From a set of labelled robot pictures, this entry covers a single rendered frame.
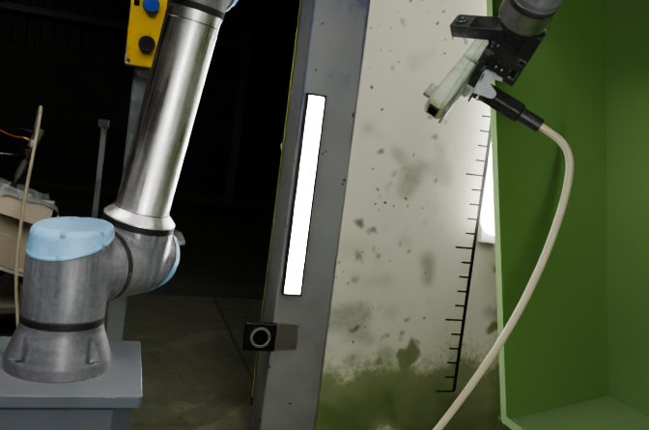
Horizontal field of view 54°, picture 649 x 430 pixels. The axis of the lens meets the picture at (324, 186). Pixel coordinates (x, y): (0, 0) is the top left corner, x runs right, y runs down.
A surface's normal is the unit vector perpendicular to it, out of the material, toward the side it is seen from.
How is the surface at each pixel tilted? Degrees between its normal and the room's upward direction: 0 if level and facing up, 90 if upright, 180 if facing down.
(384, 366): 90
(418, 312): 90
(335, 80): 90
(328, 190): 90
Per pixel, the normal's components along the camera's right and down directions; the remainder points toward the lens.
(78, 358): 0.69, -0.22
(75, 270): 0.47, 0.11
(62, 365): 0.41, -0.25
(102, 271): 0.93, 0.13
